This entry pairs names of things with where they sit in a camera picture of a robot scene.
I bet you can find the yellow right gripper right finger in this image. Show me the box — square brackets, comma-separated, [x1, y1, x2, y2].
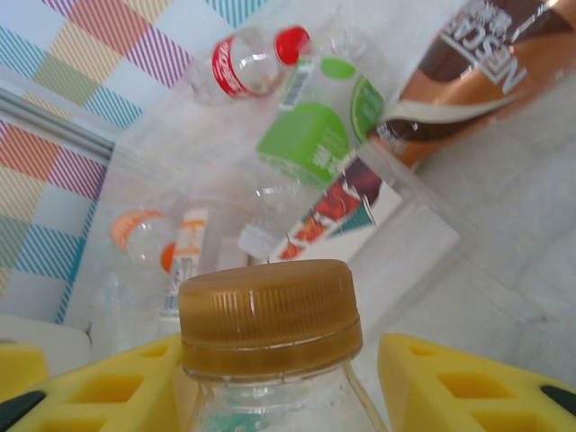
[377, 332, 576, 432]

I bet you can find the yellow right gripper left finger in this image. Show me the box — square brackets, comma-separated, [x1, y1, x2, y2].
[0, 335, 186, 432]

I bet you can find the clear bottle white orange label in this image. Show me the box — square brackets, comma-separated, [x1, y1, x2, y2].
[162, 209, 213, 317]

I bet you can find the orange label bottle brown cap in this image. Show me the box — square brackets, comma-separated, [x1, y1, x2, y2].
[177, 259, 389, 432]

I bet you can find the white red drink carton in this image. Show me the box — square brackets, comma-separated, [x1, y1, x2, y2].
[269, 152, 461, 272]

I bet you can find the brown coffee bottle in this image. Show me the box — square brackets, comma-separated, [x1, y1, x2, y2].
[373, 0, 576, 170]

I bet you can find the red label cola bottle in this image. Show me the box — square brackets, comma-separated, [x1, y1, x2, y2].
[188, 24, 314, 108]

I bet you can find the green label clear bottle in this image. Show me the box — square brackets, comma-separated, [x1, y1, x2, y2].
[236, 29, 392, 263]

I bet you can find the aluminium frame post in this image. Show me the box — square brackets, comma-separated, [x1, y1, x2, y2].
[0, 85, 116, 161]

